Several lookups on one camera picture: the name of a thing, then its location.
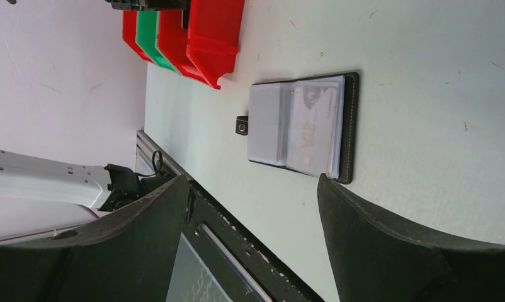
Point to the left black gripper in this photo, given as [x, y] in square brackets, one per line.
[149, 5]

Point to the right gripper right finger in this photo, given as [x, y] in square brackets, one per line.
[378, 255]

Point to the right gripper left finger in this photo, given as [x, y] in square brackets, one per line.
[127, 255]

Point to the black leather card holder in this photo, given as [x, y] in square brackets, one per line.
[267, 120]

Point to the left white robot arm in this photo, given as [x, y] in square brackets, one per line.
[72, 101]

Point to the white VIP card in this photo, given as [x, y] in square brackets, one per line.
[313, 114]

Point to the left red plastic bin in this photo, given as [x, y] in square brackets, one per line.
[129, 33]

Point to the red plastic bin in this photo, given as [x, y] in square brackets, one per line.
[207, 49]
[129, 33]

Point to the green plastic bin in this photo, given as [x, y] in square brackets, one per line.
[146, 38]

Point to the right red plastic bin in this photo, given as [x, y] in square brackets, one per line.
[207, 49]

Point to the aluminium frame rail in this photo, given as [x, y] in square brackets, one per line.
[156, 158]

